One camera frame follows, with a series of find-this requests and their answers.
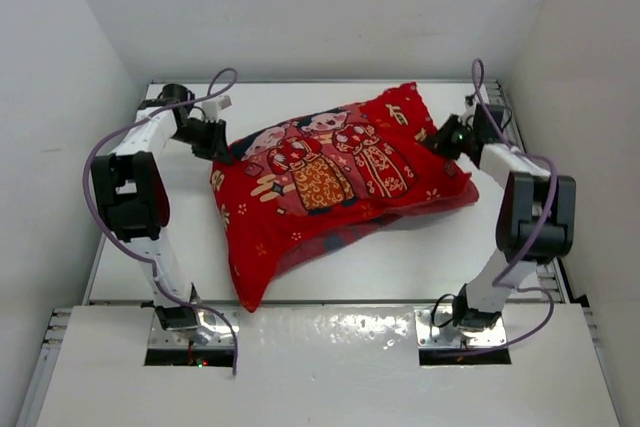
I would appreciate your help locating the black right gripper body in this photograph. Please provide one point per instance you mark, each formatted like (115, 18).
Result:
(453, 141)

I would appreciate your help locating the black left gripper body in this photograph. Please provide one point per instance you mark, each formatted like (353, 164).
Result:
(201, 135)

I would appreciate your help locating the red patterned pillowcase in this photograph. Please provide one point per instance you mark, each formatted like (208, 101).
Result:
(307, 186)

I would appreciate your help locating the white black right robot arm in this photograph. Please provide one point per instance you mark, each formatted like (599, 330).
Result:
(535, 222)

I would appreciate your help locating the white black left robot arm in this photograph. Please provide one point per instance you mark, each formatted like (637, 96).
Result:
(132, 201)

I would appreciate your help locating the white front cover board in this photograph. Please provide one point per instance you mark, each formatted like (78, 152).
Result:
(328, 366)

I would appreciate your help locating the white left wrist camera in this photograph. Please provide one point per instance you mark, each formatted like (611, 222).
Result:
(213, 107)

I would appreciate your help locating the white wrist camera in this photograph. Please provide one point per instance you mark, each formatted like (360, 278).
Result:
(468, 116)
(213, 107)

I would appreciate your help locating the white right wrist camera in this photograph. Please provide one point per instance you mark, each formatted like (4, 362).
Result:
(468, 116)

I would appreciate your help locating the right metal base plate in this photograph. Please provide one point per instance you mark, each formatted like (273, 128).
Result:
(435, 331)

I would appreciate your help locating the metal base plate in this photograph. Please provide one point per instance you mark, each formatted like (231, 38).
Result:
(212, 333)
(435, 331)

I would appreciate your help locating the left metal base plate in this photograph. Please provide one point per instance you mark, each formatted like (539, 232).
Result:
(212, 333)

